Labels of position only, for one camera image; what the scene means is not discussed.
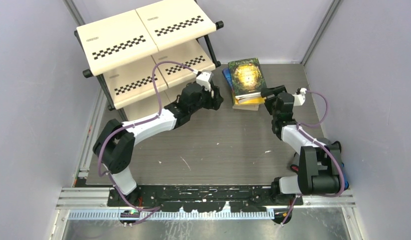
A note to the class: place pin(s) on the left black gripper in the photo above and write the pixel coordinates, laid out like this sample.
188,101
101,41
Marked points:
213,104

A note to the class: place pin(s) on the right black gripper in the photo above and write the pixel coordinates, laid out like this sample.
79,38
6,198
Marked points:
266,92

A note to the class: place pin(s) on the green gold cover book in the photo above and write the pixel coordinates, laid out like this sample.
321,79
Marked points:
247,78

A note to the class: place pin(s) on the blue Jane Eyre book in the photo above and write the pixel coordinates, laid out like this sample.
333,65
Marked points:
227,75

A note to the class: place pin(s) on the cream three-tier shelf rack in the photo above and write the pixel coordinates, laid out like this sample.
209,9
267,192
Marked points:
148,49

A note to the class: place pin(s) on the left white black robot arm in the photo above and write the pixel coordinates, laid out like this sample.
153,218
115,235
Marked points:
115,144

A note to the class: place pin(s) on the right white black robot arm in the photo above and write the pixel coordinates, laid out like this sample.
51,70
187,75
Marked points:
319,165

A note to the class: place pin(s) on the yellow book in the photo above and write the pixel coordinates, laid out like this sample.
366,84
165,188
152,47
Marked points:
254,99

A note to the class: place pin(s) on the red black scissors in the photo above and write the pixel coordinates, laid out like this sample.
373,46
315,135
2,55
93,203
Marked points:
294,168

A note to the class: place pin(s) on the grey cloth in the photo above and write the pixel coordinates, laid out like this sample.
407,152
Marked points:
334,147

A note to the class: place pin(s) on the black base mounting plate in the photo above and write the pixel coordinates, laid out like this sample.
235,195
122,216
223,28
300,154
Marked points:
205,202

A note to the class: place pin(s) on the blue cloth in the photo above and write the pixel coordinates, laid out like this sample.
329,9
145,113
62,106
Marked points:
346,183

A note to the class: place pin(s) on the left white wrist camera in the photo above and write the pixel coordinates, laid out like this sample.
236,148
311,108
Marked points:
204,79

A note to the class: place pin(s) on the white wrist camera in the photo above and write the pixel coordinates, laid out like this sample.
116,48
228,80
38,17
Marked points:
299,97
204,79

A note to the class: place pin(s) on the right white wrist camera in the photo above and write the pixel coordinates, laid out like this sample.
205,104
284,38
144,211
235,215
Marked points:
299,97

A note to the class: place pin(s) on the aluminium rail frame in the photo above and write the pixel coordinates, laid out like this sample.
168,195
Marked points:
82,214

